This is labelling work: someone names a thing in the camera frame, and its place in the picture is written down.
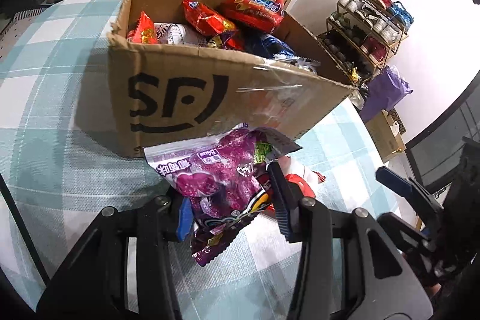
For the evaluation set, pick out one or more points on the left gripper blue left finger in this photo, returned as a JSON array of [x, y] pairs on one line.
[[185, 219]]

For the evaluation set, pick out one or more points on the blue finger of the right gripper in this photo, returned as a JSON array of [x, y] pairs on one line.
[[394, 182]]

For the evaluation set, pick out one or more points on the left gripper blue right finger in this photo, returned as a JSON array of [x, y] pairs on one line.
[[293, 218]]

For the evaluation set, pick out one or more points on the purple grape candy bag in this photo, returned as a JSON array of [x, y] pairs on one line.
[[225, 178]]

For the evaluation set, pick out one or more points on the white snack bag red ends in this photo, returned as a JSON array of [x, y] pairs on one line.
[[178, 34]]

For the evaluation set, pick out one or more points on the red chip bag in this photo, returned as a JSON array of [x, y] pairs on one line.
[[263, 15]]

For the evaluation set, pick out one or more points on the red snack packet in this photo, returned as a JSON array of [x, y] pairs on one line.
[[295, 172]]

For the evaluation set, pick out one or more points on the small cardboard box on floor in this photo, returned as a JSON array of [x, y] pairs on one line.
[[385, 133]]

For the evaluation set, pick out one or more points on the teal plaid tablecloth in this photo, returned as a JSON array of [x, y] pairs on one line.
[[58, 140]]

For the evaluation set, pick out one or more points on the brown cardboard SF box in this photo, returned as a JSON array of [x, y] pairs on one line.
[[163, 93]]

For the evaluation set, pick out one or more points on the wooden shoe rack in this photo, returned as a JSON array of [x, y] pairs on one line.
[[362, 35]]

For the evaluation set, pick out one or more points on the red cookie snack bag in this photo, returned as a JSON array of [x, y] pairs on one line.
[[221, 32]]

